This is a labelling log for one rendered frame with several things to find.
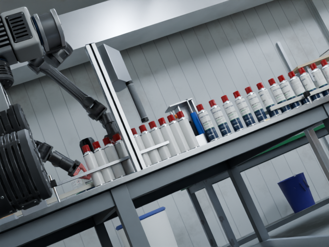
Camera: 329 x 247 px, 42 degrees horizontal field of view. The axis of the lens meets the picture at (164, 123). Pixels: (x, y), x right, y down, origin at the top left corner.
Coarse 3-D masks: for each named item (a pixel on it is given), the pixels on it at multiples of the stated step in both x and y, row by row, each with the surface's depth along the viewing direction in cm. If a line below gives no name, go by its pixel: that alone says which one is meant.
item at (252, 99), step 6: (246, 90) 229; (252, 96) 226; (252, 102) 226; (258, 102) 226; (252, 108) 227; (258, 108) 225; (258, 114) 225; (264, 114) 225; (258, 120) 225; (264, 120) 224
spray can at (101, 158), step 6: (96, 144) 202; (96, 150) 200; (102, 150) 201; (96, 156) 200; (102, 156) 200; (102, 162) 199; (108, 162) 201; (108, 168) 199; (102, 174) 199; (108, 174) 198; (108, 180) 197
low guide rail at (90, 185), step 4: (88, 184) 200; (92, 184) 200; (80, 188) 199; (84, 188) 199; (88, 188) 199; (68, 192) 197; (72, 192) 197; (76, 192) 198; (60, 196) 196; (64, 196) 196; (68, 196) 196; (48, 200) 194; (52, 200) 194; (56, 200) 195; (16, 212) 190; (20, 212) 190
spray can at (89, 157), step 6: (84, 150) 200; (90, 150) 201; (84, 156) 199; (90, 156) 198; (90, 162) 198; (96, 162) 199; (90, 168) 197; (90, 174) 198; (96, 174) 197; (96, 180) 196; (102, 180) 197; (96, 186) 196
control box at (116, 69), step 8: (104, 48) 199; (112, 48) 207; (104, 56) 198; (112, 56) 201; (120, 56) 213; (104, 64) 198; (112, 64) 197; (120, 64) 207; (112, 72) 197; (120, 72) 202; (112, 80) 196; (120, 80) 198; (128, 80) 207; (120, 88) 209
